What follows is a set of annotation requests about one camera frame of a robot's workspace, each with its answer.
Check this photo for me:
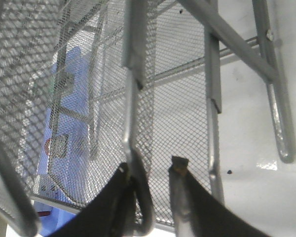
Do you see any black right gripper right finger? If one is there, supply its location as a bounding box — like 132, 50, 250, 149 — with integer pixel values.
168, 156, 269, 237

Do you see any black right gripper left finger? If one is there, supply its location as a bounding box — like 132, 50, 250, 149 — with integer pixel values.
50, 162, 136, 237

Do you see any red emergency stop button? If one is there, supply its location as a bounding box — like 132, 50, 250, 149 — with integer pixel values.
44, 134, 69, 158

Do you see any silver mesh tray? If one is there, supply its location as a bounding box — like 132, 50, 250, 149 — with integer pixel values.
29, 0, 227, 235
0, 0, 109, 235

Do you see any blue plastic tray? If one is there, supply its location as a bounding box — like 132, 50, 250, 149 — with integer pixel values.
32, 46, 91, 237

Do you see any silver metal rack frame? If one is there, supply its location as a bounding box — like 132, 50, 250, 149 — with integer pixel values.
177, 0, 296, 164

